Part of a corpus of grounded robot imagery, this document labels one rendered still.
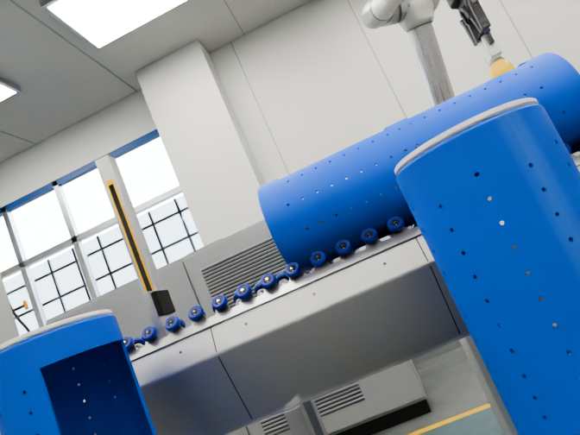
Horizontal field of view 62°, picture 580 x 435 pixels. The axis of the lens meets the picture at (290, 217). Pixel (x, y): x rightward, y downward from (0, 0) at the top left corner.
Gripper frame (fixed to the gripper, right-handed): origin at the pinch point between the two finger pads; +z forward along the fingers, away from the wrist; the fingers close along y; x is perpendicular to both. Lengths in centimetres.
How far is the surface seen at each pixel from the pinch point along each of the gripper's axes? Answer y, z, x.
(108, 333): 39, 33, -115
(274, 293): 11, 39, -83
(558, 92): 14.0, 22.5, 3.5
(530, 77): 12.0, 15.4, 0.4
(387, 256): 12, 42, -52
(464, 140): 60, 31, -34
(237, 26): -265, -210, -76
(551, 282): 60, 56, -33
